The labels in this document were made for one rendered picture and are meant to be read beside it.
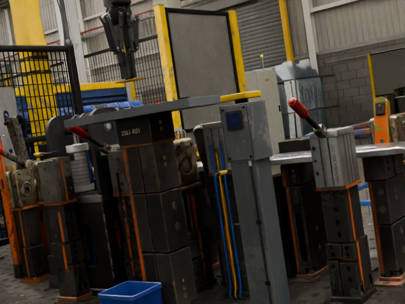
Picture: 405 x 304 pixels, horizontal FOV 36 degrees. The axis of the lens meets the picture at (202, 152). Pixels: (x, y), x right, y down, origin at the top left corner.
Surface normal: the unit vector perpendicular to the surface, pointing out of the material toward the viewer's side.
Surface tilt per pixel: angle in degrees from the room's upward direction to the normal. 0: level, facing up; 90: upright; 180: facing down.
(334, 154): 90
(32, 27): 90
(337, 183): 90
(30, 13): 90
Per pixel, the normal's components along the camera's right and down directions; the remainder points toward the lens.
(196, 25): 0.77, -0.10
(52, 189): -0.59, 0.13
